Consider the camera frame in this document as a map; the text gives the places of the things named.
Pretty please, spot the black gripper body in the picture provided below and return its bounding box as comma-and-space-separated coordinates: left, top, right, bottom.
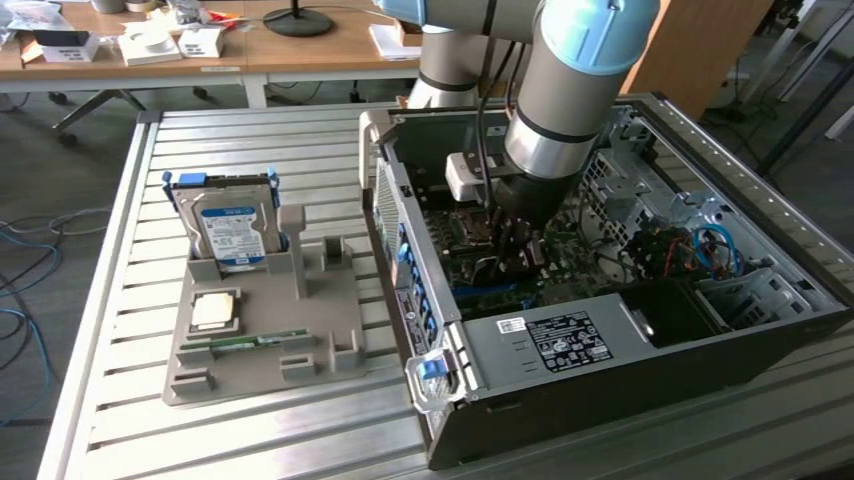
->
496, 169, 581, 226

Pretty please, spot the CPU socket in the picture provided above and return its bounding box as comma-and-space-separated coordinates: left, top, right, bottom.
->
449, 209, 498, 246

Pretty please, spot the green motherboard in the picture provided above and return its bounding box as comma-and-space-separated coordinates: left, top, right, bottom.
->
416, 184, 628, 321

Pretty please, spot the blue expansion slot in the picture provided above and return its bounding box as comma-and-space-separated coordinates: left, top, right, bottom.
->
456, 282, 520, 301

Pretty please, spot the silver drive cage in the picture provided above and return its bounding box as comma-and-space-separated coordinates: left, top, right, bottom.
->
576, 109, 812, 331

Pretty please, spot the grey power supply unit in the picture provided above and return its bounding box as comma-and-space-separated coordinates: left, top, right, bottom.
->
458, 294, 652, 391

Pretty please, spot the grey blue case latch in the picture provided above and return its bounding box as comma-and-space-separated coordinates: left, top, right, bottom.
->
404, 347, 468, 414

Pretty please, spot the black PC case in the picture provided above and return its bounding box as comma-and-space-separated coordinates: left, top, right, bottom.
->
357, 92, 854, 471

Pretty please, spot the white paper stack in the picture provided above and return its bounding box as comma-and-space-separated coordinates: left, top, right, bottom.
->
368, 23, 422, 62

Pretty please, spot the wooden cabinet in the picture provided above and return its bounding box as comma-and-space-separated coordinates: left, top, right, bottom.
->
616, 0, 779, 121

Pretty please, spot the grey parts rack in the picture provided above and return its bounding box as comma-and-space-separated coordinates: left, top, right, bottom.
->
158, 203, 368, 407

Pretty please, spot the wooden desk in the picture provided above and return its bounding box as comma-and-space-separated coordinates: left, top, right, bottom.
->
245, 0, 612, 109
0, 0, 252, 109

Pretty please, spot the hard disk with blue carrier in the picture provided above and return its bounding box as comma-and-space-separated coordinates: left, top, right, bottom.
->
158, 168, 288, 274

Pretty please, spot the loose green RAM stick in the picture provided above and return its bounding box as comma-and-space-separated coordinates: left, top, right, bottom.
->
177, 328, 308, 351

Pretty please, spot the CPU chip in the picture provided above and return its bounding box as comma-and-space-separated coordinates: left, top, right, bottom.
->
186, 292, 238, 331

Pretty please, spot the black lamp base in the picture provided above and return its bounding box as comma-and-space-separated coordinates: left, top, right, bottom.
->
261, 0, 334, 38

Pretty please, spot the small white labelled box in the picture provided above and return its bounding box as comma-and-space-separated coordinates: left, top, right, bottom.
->
176, 27, 226, 59

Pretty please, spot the white box with tape roll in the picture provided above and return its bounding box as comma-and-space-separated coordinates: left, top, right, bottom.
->
117, 22, 182, 67

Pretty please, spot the white box with black lid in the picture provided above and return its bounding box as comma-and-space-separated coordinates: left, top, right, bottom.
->
31, 29, 101, 65

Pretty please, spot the clear plastic bag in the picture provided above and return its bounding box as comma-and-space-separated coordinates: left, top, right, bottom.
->
0, 0, 65, 34

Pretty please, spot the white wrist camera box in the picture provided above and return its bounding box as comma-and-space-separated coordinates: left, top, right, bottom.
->
442, 152, 512, 204

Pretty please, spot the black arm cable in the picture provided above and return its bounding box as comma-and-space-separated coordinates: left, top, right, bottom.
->
473, 0, 528, 216

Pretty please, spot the red black twisted wire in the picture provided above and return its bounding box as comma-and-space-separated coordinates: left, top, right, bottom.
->
656, 234, 695, 279

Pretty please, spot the blue disk wire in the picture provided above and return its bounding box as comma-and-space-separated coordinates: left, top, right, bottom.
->
691, 224, 745, 279

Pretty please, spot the grey floor cable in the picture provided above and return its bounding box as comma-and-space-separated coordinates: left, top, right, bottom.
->
0, 207, 111, 236

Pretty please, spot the blue floor cable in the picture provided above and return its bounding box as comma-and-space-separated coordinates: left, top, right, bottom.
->
0, 227, 65, 429

